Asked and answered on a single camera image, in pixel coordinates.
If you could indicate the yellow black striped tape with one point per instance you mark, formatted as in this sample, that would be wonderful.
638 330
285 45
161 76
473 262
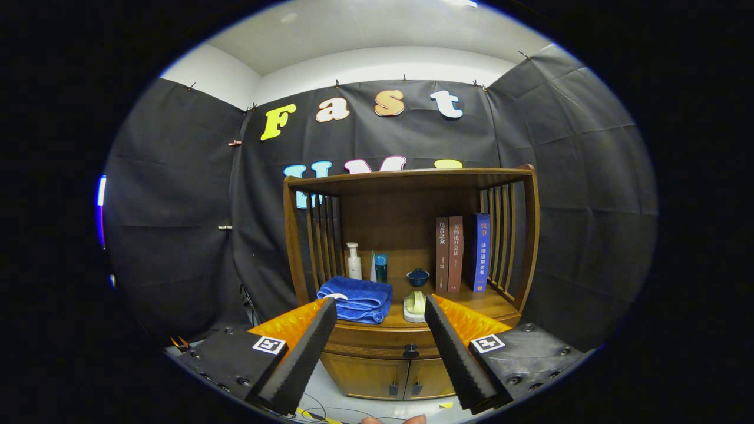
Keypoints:
315 415

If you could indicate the reddish brown book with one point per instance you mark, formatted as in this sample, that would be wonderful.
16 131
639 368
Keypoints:
455 256

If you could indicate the dark brown book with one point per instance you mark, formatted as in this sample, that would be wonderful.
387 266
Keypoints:
442 256

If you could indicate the blue folded towel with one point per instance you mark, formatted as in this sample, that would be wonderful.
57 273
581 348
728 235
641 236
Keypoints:
359 294

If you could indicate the black backdrop cloth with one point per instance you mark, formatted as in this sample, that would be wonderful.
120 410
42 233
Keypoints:
177 206

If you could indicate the white pump bottle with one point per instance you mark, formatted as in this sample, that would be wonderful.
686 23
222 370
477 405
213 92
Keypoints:
354 268

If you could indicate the green soap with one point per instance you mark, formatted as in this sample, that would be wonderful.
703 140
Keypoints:
414 306

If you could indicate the wooden drawer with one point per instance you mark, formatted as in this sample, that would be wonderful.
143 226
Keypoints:
377 341

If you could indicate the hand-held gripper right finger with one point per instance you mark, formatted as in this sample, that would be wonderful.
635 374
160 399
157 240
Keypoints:
456 359

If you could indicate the wooden cabinet door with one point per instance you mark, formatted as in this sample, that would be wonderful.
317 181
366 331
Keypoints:
430 377
365 377

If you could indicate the wooden countertop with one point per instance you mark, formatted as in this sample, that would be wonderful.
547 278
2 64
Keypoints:
489 303

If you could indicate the teal box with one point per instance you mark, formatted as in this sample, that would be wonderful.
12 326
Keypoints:
381 268

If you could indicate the blue lidded teacup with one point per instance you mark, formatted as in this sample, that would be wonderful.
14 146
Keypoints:
418 278

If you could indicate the blue book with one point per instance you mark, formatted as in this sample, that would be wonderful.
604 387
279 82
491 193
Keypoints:
480 253

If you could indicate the wooden cabinet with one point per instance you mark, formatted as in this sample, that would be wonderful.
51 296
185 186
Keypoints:
400 218

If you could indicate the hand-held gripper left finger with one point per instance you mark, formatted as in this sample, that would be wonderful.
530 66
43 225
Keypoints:
301 359

